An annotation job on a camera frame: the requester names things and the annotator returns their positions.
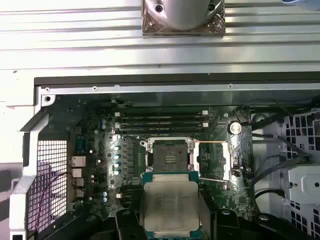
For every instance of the blue serial port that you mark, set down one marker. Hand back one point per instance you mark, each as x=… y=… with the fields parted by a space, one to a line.
x=80 y=146

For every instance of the small round capacitor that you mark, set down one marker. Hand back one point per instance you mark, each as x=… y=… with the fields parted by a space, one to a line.
x=116 y=172
x=104 y=193
x=117 y=156
x=103 y=121
x=104 y=199
x=103 y=126
x=117 y=147
x=116 y=164

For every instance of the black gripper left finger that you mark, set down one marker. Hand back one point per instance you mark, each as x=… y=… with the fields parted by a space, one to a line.
x=127 y=225

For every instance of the CPU socket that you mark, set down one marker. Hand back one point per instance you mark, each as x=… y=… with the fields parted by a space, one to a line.
x=170 y=155

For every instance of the green motherboard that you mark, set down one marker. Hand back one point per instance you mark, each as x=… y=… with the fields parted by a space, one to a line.
x=105 y=140

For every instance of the white perforated drive cage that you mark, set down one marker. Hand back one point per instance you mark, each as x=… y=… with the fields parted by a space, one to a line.
x=297 y=180

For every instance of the silver rear port block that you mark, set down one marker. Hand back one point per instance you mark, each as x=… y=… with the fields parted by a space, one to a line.
x=78 y=161
x=77 y=173

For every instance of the RAM slot black clips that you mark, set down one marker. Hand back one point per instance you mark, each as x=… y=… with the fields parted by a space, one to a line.
x=160 y=119
x=160 y=130

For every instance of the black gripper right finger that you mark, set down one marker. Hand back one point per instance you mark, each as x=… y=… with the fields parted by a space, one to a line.
x=225 y=225

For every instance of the silver topped CPU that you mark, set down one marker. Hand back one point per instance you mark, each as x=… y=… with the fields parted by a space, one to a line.
x=170 y=205

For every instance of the RAM slot white clips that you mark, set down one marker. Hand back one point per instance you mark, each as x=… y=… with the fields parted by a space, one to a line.
x=160 y=125
x=160 y=115

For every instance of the square brown base plate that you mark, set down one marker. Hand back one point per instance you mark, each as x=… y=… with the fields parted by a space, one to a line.
x=150 y=28

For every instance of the small white connector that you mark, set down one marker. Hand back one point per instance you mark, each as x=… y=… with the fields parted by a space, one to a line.
x=119 y=195

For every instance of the grey metal PC case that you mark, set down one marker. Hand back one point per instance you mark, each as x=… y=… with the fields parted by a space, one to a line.
x=175 y=96

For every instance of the metal socket cover frame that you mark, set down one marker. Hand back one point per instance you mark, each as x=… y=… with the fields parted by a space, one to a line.
x=225 y=160

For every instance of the round silver coin battery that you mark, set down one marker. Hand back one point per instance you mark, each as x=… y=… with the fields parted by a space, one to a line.
x=235 y=128

